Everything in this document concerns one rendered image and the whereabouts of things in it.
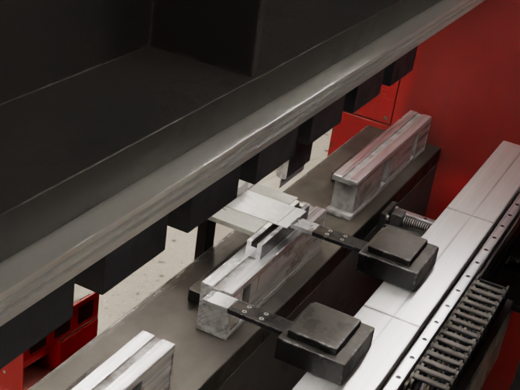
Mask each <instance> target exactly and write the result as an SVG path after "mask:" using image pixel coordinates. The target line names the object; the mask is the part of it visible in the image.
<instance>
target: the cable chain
mask: <svg viewBox="0 0 520 390"><path fill-rule="evenodd" d="M479 279H480V276H479V275H477V276H476V279H475V280H474V281H473V282H472V284H471V286H470V287H469V289H468V290H467V291H466V292H465V294H464V297H462V299H461V300H460V303H458V304H457V307H456V309H455V310H453V312H452V315H451V316H449V318H448V321H447V322H445V324H444V325H443V329H442V328H441V330H440V332H439V334H438V335H436V337H435V340H434V341H433V342H432V343H431V345H430V346H429V349H427V351H426V353H425V355H424V357H422V358H421V360H420V362H419V364H417V365H416V368H415V370H414V371H413V372H412V373H411V375H410V376H409V380H408V379H407V380H406V382H405V384H404V387H403V390H455V388H456V387H457V386H458V384H459V382H460V379H462V377H463V376H464V372H466V370H467V368H468V365H469V364H470V363H471V362H472V359H473V358H474V356H475V354H476V353H477V351H478V350H479V348H480V345H481V344H482V343H483V341H484V338H485V337H486V336H487V334H488V331H490V329H491V326H492V325H493V324H494V322H495V319H497V317H498V314H499V313H500V312H501V309H502V307H503V306H504V305H505V302H506V299H507V297H508V292H509V289H510V286H507V287H506V288H505V287H504V286H500V285H498V284H495V283H493V282H489V281H487V280H484V279H480V280H479ZM441 372H442V373H441Z"/></svg>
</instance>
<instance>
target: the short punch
mask: <svg viewBox="0 0 520 390"><path fill-rule="evenodd" d="M312 146H313V143H311V144H310V145H305V144H302V143H299V142H296V147H295V152H294V156H293V157H292V158H291V159H289V160H288V161H287V162H285V163H284V164H282V165H281V166H280V167H279V168H277V172H276V175H277V177H278V178H280V182H279V188H280V187H282V186H283V185H285V184H286V183H288V182H289V181H290V180H291V179H292V178H293V177H295V176H296V175H298V174H299V173H301V172H302V171H303V170H304V165H305V164H306V163H307V162H309V161H310V156H311V151H312Z"/></svg>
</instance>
